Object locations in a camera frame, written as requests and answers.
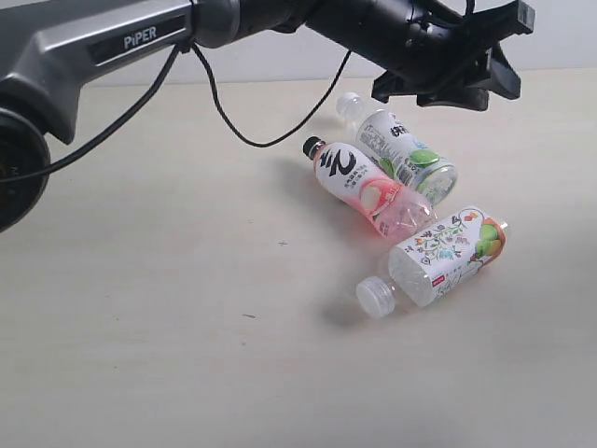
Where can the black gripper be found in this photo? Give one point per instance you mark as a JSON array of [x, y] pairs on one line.
[[456, 60]]

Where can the lime drink bottle white label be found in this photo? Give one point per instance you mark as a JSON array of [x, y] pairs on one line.
[[385, 139]]

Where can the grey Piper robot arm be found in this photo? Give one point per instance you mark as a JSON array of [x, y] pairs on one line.
[[50, 50]]

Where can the pink peach drink bottle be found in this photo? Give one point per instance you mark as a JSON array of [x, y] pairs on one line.
[[395, 211]]

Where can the floral label tea bottle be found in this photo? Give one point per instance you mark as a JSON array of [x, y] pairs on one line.
[[430, 264]]

